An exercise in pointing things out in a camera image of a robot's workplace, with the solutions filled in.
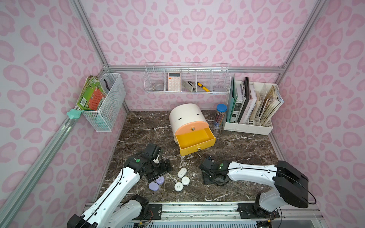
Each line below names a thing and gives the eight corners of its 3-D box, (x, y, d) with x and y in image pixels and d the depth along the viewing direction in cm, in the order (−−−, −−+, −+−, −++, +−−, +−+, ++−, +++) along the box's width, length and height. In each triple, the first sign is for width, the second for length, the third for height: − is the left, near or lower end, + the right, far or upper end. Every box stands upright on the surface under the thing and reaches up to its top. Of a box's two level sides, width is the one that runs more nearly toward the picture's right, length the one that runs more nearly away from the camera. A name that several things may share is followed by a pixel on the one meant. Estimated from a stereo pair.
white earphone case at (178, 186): (174, 191, 82) (174, 190, 80) (175, 183, 85) (174, 182, 83) (182, 191, 82) (182, 190, 80) (182, 183, 84) (182, 182, 83)
